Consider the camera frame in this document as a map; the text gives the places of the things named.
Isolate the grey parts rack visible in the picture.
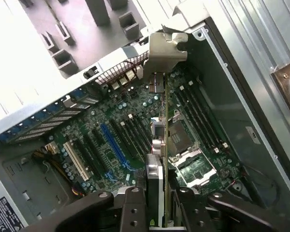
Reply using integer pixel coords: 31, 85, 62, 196
16, 0, 148, 79

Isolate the blue expansion slot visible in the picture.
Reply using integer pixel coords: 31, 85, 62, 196
100, 123, 129, 168

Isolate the metal socket cover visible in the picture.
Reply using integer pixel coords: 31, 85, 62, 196
167, 109, 200, 158

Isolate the black RAM slot row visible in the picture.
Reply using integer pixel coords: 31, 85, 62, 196
108, 113, 153, 162
175, 82, 230, 154

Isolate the CPU socket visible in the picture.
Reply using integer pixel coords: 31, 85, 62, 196
173, 154, 218, 189

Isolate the open black PC case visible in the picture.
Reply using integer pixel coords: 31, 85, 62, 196
0, 0, 290, 232

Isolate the green motherboard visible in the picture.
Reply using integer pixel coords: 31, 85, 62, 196
45, 65, 245, 194

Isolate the braided power cable bundle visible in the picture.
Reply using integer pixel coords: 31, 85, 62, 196
30, 144, 86, 197

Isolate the long black expansion slot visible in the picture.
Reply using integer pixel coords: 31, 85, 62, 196
72, 139, 101, 178
83, 131, 109, 174

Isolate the grey power supply unit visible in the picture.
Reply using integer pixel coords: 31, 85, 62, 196
0, 166, 28, 232

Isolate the white expansion slot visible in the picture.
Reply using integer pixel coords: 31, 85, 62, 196
62, 141, 90, 182

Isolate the thin black wire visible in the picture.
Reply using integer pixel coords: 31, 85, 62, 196
241, 163, 281, 209

